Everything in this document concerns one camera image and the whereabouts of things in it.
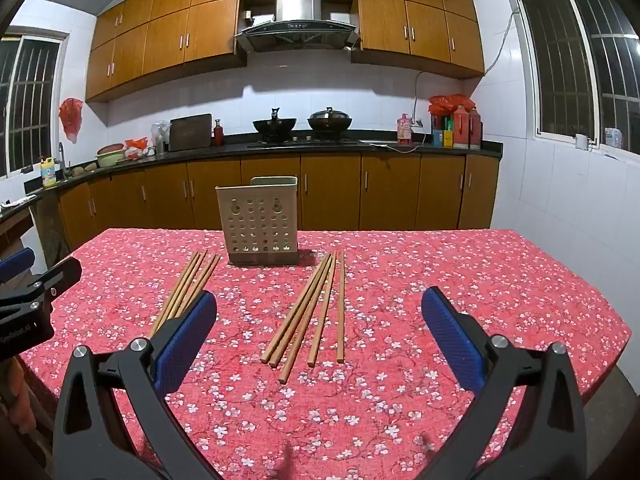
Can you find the black kitchen counter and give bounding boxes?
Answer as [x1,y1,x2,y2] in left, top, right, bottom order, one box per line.
[0,130,504,221]

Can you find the gas stove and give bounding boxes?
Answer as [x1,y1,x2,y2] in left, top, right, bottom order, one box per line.
[247,134,361,147]

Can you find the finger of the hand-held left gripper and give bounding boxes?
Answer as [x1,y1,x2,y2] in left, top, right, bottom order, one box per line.
[29,258,83,297]
[0,247,35,284]

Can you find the black lidded wok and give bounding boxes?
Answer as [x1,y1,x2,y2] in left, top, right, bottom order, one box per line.
[307,106,353,136]

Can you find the hanging red plastic bag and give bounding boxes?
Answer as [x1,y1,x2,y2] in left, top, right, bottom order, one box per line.
[58,97,84,144]

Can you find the orange plastic bag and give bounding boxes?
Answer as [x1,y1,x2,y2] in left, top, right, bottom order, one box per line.
[123,137,151,160]

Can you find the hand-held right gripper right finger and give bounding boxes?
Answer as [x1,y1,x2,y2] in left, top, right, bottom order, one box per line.
[421,286,588,480]

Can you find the wooden lower cabinets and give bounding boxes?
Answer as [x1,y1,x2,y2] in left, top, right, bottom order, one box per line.
[57,152,501,252]

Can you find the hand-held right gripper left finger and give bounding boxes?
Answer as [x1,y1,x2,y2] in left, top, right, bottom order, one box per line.
[52,290,221,480]

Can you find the dark cutting board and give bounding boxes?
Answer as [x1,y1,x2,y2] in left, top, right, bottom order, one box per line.
[168,113,213,152]

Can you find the beige perforated chopstick holder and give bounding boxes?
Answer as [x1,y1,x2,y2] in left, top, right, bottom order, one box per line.
[215,176,301,266]

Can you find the red floral tablecloth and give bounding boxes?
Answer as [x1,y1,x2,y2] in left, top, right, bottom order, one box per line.
[20,227,633,480]

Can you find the white wall cable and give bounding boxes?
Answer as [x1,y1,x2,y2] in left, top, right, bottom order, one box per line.
[412,7,519,131]

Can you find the barred window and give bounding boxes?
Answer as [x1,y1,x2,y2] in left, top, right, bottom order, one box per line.
[507,0,640,155]
[0,35,69,179]

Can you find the wooden upper cabinets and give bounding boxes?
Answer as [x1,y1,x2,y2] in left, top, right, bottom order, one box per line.
[85,0,486,104]

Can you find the steel range hood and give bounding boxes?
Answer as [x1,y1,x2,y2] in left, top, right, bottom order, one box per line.
[235,0,362,54]

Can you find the white counter cable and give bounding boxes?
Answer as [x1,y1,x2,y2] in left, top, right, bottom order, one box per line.
[370,141,431,154]

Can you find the wooden cabinets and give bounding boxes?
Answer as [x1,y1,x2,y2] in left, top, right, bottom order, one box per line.
[85,0,486,104]
[57,152,501,252]

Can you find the black wok with handle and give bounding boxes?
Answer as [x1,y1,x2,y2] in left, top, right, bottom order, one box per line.
[252,107,297,143]

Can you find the red box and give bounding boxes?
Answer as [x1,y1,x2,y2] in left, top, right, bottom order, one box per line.
[469,108,484,150]
[452,105,471,149]

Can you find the green basin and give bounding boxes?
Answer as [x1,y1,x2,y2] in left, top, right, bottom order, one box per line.
[96,143,126,168]

